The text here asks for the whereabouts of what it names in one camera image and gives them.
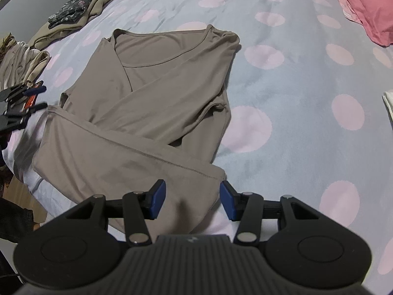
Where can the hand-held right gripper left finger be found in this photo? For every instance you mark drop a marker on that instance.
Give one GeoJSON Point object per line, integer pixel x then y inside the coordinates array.
{"type": "Point", "coordinates": [158, 198]}

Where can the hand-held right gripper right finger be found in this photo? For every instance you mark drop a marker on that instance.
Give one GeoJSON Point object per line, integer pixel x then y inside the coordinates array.
{"type": "Point", "coordinates": [227, 201]}

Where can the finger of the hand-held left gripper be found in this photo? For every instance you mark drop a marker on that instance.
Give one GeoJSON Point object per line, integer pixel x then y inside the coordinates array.
{"type": "Point", "coordinates": [38, 107]}
{"type": "Point", "coordinates": [36, 89]}

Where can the taupe long-sleeve shirt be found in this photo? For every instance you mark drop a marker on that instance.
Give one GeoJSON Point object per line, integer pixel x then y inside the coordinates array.
{"type": "Point", "coordinates": [153, 98]}

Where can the cream ribbed garment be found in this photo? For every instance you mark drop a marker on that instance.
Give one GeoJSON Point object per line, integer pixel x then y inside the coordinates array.
{"type": "Point", "coordinates": [21, 64]}

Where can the brown patterned cloth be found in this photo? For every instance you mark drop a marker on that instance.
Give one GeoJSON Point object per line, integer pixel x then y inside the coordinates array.
{"type": "Point", "coordinates": [7, 41]}

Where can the dark floral garment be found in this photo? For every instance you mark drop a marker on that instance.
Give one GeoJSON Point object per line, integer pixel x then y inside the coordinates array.
{"type": "Point", "coordinates": [73, 6]}

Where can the beige folded garment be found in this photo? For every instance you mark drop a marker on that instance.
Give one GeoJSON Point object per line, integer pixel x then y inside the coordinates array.
{"type": "Point", "coordinates": [101, 3]}

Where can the person's leg in dark trousers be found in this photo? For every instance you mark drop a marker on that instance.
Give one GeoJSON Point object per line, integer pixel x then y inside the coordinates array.
{"type": "Point", "coordinates": [13, 221]}

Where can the bed with polka-dot sheet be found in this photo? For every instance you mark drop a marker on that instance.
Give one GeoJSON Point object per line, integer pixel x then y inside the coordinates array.
{"type": "Point", "coordinates": [291, 67]}

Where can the white folded garment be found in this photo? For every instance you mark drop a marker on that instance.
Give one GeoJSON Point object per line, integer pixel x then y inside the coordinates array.
{"type": "Point", "coordinates": [388, 104]}

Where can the pale pink cloth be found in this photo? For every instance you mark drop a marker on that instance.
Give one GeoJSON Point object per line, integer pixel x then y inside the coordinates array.
{"type": "Point", "coordinates": [350, 9]}

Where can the pink pillow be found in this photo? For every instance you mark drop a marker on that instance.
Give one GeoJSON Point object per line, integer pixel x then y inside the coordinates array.
{"type": "Point", "coordinates": [368, 3]}

